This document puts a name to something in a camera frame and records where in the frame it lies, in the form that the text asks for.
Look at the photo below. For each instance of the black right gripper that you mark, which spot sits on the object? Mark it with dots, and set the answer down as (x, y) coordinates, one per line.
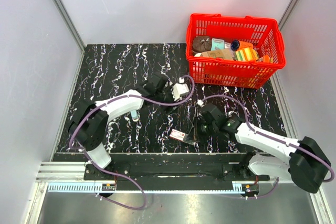
(195, 130)

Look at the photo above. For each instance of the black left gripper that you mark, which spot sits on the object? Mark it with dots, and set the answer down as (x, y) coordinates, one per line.
(169, 108)

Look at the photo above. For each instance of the red staple box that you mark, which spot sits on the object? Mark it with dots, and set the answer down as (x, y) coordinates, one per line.
(182, 137)

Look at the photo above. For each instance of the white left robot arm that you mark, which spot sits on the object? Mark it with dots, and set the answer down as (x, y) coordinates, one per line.
(89, 122)

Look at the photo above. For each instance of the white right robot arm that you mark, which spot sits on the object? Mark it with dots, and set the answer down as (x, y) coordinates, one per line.
(301, 161)

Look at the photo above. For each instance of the black marble pattern mat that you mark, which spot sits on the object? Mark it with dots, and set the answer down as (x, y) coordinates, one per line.
(160, 72)

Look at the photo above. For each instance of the brown round bun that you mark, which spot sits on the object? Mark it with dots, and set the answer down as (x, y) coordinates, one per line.
(202, 44)

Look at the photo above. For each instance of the teal white small box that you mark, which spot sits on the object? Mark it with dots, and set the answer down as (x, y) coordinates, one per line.
(217, 44)

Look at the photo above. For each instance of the brown cardboard box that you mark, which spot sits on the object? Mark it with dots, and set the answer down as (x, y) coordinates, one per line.
(223, 54)

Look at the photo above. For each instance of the blue cap bottle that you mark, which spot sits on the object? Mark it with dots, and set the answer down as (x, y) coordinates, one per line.
(239, 45)

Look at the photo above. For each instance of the green yellow striped box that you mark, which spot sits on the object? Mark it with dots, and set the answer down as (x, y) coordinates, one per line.
(246, 54)

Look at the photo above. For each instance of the orange packet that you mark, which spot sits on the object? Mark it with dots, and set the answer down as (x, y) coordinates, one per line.
(265, 59)

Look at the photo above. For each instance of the red plastic shopping basket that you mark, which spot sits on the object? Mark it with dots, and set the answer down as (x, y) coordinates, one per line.
(263, 33)

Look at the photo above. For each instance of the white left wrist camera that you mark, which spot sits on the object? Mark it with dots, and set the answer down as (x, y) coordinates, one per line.
(179, 89)

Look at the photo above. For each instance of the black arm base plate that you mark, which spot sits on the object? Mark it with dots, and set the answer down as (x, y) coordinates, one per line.
(226, 166)

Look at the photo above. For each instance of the aluminium frame rail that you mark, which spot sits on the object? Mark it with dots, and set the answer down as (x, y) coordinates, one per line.
(80, 177)

